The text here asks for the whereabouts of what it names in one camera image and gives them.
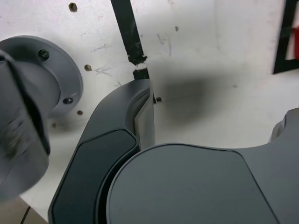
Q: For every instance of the black tape square outline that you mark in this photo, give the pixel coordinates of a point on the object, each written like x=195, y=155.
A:
x=282, y=42

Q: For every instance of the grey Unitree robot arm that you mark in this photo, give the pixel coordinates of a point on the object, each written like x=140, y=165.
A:
x=28, y=93

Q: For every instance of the black tape strip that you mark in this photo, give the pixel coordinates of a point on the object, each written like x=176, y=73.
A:
x=127, y=28

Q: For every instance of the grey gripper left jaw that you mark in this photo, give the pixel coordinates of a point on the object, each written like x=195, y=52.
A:
x=98, y=149

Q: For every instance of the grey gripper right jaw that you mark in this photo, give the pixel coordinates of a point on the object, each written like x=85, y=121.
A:
x=187, y=186

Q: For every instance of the red cube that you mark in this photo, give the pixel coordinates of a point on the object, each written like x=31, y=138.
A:
x=295, y=42

